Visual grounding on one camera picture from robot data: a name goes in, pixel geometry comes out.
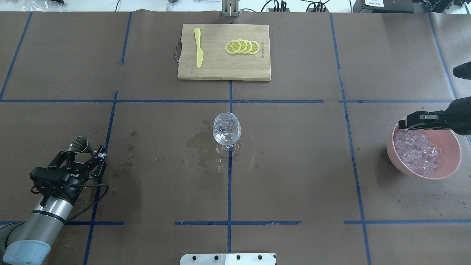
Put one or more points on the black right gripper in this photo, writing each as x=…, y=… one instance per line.
x=459, y=115

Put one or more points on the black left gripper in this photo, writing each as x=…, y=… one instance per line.
x=70, y=189

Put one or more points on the steel double jigger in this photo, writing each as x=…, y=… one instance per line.
x=81, y=145

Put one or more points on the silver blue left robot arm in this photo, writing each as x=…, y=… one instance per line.
x=29, y=242

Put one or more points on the clear ice cubes pile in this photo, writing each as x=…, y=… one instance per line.
x=416, y=151

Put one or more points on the clear wine glass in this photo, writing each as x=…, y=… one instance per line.
x=226, y=131

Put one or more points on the pink plastic bowl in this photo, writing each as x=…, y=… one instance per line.
x=450, y=156

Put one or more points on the black power adapter box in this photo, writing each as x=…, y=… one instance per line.
x=383, y=6

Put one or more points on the yellow plastic knife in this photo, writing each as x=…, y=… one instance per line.
x=199, y=52

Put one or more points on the clear plastic bag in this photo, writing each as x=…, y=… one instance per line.
x=38, y=6

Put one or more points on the bamboo cutting board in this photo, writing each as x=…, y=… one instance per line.
x=217, y=63

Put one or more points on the lemon slice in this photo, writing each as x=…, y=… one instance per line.
x=248, y=47
x=255, y=47
x=233, y=47
x=243, y=46

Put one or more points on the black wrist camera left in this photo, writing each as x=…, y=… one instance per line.
x=47, y=181

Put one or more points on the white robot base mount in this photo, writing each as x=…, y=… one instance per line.
x=229, y=259

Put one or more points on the aluminium frame post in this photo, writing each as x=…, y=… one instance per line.
x=230, y=8

